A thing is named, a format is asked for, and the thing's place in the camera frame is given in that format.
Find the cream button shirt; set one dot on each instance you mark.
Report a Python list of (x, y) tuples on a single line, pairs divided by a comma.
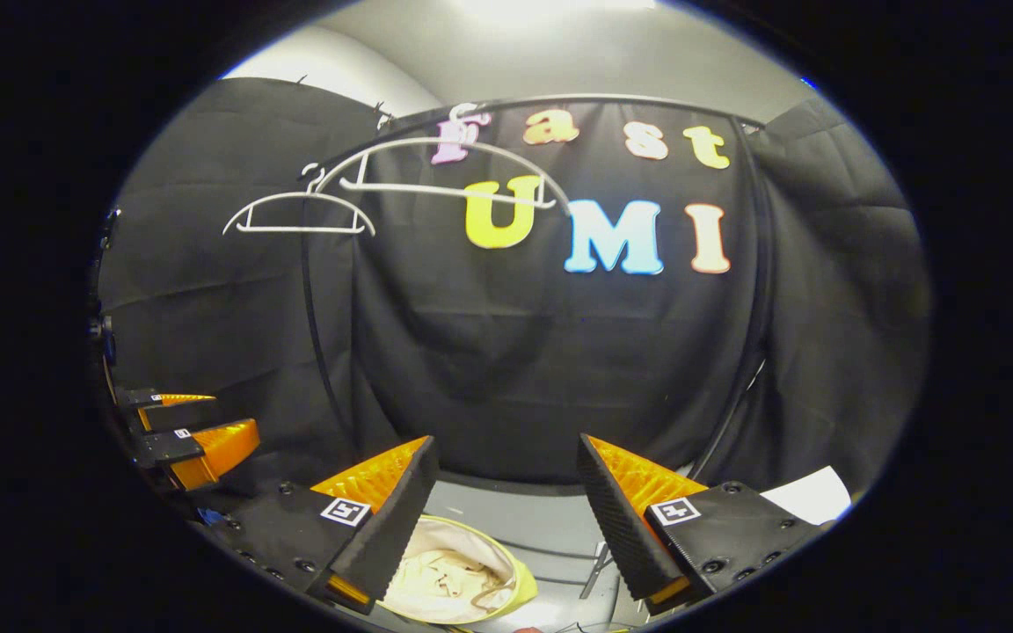
[(445, 571)]

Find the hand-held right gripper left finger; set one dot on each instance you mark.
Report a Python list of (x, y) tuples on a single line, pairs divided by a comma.
[(401, 519)]

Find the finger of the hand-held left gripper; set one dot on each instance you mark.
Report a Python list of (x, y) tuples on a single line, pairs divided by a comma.
[(172, 448), (168, 411)]

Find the white paper sheet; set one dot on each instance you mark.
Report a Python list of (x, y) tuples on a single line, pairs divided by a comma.
[(810, 497)]

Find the yellow rimmed laundry hamper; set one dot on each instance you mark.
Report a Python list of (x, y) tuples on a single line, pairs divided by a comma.
[(526, 576)]

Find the black clothes rack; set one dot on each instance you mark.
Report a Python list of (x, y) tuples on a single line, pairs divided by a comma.
[(603, 96)]

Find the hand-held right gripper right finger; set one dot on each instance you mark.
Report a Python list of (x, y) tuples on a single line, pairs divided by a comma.
[(616, 519)]

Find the large ceiling light panel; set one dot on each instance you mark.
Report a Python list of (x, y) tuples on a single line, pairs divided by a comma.
[(559, 7)]

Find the white plastic hanger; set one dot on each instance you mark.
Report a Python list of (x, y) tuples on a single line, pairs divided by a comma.
[(295, 230), (436, 190)]

